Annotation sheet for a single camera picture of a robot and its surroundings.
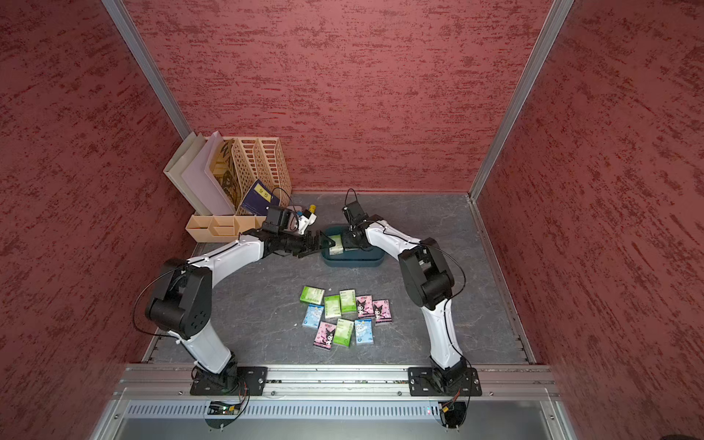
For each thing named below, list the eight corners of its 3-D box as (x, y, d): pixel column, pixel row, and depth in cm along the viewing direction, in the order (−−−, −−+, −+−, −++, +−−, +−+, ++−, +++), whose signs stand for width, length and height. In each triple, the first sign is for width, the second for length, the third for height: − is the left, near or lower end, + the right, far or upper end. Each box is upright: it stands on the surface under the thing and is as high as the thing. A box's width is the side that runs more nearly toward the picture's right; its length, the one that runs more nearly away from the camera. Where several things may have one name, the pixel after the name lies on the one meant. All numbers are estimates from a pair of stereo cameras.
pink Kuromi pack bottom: (314, 346, 82) (313, 344, 80) (320, 322, 86) (319, 319, 84) (331, 349, 81) (331, 347, 79) (336, 324, 86) (336, 322, 84)
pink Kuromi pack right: (375, 323, 86) (376, 321, 84) (372, 302, 91) (372, 299, 89) (392, 321, 87) (393, 319, 85) (388, 300, 91) (388, 298, 89)
